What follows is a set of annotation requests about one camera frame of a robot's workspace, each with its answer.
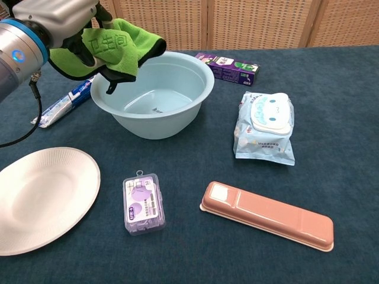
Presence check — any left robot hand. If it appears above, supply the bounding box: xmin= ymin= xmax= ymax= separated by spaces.
xmin=11 ymin=0 xmax=115 ymax=69

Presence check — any green microfibre cloth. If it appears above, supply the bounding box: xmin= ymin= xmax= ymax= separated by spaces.
xmin=48 ymin=18 xmax=168 ymax=95

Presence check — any white paper plate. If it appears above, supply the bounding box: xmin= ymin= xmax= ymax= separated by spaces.
xmin=0 ymin=147 xmax=102 ymax=256

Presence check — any blue white toothpaste tube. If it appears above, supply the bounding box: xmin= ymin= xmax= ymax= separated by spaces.
xmin=31 ymin=75 xmax=97 ymax=129

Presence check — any light blue plastic basin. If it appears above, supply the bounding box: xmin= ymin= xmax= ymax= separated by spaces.
xmin=90 ymin=51 xmax=216 ymax=140

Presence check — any wicker folding screen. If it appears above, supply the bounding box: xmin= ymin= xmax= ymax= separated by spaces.
xmin=88 ymin=0 xmax=379 ymax=55

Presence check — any purple toothpaste box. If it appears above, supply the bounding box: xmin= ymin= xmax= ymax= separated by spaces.
xmin=194 ymin=52 xmax=262 ymax=88

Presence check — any purple floss pick box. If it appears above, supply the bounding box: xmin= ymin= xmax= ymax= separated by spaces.
xmin=122 ymin=170 xmax=167 ymax=236

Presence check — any blue wet wipes pack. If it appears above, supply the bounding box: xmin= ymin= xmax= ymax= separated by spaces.
xmin=233 ymin=91 xmax=297 ymax=167

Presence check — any pink cutlery case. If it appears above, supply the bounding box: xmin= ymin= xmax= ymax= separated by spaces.
xmin=199 ymin=180 xmax=335 ymax=253

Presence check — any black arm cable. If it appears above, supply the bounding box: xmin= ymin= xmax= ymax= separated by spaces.
xmin=0 ymin=68 xmax=43 ymax=149

